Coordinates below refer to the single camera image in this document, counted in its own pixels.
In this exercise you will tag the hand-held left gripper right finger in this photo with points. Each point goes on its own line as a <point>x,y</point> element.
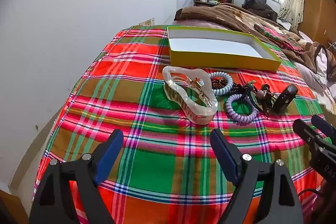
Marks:
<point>223,150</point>

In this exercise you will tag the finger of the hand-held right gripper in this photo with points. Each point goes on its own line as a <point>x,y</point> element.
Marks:
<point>324,124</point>
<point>304,129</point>

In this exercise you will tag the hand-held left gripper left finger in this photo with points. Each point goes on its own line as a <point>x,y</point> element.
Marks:
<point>109,155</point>

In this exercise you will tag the black smart band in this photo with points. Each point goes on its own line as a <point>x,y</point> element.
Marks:
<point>282,100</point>

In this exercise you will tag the clear hair claw clip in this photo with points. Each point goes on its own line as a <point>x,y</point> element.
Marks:
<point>202,115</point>

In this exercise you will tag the yellow-green cardboard box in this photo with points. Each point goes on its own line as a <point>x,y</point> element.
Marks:
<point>210,43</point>

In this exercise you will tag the white printed quilt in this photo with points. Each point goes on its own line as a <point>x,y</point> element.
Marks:
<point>315,77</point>

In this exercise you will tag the plaid bedsheet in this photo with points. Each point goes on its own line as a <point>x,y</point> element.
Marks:
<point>157,161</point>

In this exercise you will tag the folded plaid cloth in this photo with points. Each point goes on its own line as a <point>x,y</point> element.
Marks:
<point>281,39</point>

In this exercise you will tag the wooden wardrobe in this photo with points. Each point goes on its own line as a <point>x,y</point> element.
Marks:
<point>317,8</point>

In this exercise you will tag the dark jacket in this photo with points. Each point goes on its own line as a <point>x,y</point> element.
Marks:
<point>262,10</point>

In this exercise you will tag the pink quilt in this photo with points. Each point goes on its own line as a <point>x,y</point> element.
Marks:
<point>194,22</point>

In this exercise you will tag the brown fleece blanket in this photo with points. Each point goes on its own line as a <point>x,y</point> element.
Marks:
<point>210,14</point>

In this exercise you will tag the wall socket plate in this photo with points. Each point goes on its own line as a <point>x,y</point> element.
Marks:
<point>148,22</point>

